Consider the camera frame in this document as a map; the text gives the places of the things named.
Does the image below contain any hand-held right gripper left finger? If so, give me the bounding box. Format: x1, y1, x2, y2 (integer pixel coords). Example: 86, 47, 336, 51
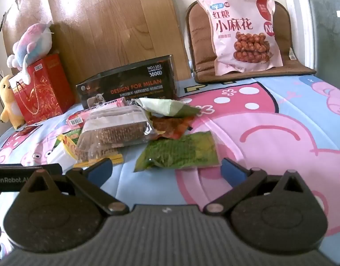
20, 158, 129, 216

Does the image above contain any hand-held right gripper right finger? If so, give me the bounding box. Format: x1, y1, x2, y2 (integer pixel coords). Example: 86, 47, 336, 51
203, 158, 312, 215

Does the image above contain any yellow stick snack packet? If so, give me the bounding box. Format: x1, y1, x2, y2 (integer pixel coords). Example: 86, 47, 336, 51
73, 152, 124, 169

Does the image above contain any clear pack of brown biscuits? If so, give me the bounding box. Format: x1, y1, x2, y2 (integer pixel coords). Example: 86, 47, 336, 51
75, 106, 156, 162

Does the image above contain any white yellow snack cup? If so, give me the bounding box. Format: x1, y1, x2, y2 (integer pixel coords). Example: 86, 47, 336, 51
46, 134, 79, 169

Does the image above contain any pink snack box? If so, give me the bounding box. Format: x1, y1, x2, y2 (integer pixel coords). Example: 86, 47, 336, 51
66, 99, 129, 130

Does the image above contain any red orange snack packet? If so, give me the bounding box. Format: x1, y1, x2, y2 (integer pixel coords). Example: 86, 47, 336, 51
150, 115, 195, 139

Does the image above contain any black printed cardboard box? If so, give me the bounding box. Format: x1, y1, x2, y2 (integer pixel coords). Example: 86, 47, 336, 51
76, 55, 179, 110

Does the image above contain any pale green snack packet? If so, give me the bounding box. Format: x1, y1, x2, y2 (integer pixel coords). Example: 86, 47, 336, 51
138, 98, 201, 117

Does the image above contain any cartoon printed bed sheet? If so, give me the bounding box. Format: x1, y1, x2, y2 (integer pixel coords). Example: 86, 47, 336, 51
0, 75, 340, 266

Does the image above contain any yellow plush duck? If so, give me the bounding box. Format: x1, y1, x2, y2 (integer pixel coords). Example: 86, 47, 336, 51
0, 74, 26, 129

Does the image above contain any red gift bag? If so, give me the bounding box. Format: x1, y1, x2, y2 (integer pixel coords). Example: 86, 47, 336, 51
8, 53, 76, 125

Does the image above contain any brown seat cushion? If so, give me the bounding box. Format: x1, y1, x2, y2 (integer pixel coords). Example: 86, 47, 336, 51
186, 0, 317, 84

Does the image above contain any wooden board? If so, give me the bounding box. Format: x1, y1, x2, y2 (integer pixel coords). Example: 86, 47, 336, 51
1, 0, 193, 117

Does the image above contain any pink blue plush dolphin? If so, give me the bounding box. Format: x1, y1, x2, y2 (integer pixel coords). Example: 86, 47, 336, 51
7, 21, 53, 82

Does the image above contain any large pink snack bag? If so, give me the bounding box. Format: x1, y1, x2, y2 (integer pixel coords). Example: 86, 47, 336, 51
196, 0, 284, 76

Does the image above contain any white window frame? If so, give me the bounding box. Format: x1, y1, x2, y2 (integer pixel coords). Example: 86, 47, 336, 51
279, 0, 340, 75

